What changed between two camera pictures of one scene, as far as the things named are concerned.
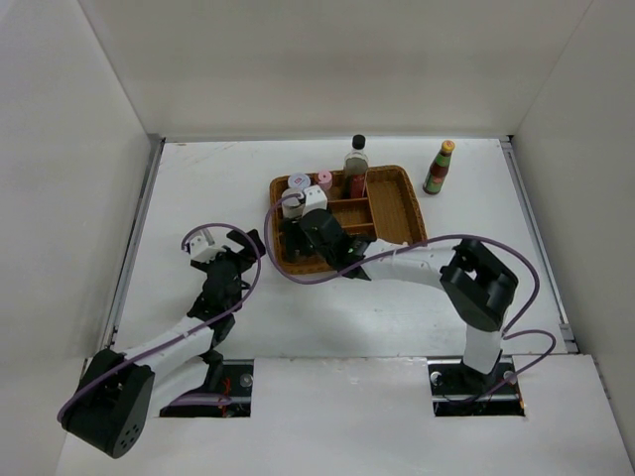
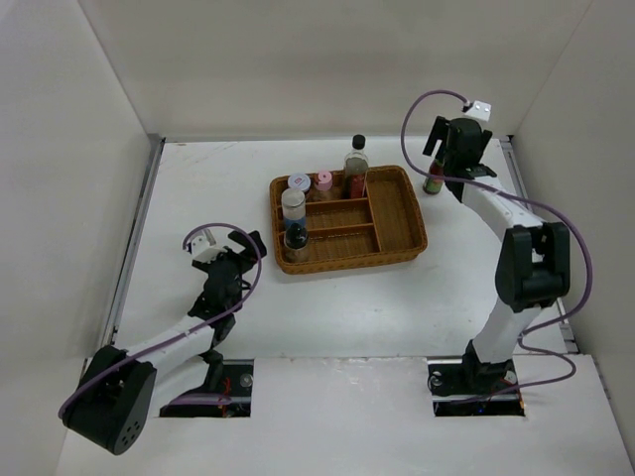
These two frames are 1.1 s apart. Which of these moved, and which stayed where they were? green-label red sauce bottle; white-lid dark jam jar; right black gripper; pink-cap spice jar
Moved: right black gripper
Stayed: white-lid dark jam jar; green-label red sauce bottle; pink-cap spice jar
